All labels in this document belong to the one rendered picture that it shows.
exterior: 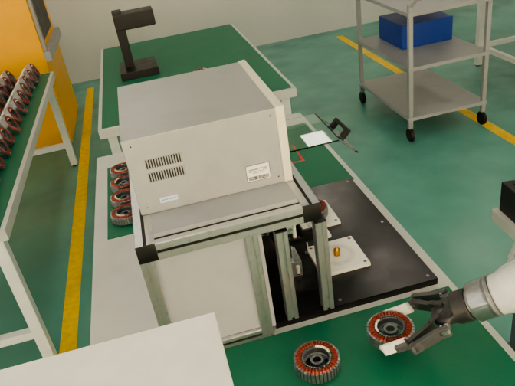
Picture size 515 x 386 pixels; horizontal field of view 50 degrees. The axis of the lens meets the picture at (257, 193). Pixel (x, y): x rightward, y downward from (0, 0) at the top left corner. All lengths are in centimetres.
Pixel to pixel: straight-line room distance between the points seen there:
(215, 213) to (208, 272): 14
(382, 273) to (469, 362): 36
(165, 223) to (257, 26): 571
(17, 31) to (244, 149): 373
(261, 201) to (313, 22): 586
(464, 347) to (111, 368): 89
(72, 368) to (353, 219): 119
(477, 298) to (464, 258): 169
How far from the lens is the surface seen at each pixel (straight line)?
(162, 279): 135
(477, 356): 146
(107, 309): 175
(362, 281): 162
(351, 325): 152
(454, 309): 133
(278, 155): 139
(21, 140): 324
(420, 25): 435
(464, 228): 321
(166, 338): 90
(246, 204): 135
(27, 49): 494
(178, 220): 134
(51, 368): 93
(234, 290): 141
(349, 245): 174
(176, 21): 677
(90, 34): 677
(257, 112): 133
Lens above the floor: 180
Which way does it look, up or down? 30 degrees down
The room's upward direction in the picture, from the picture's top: 9 degrees counter-clockwise
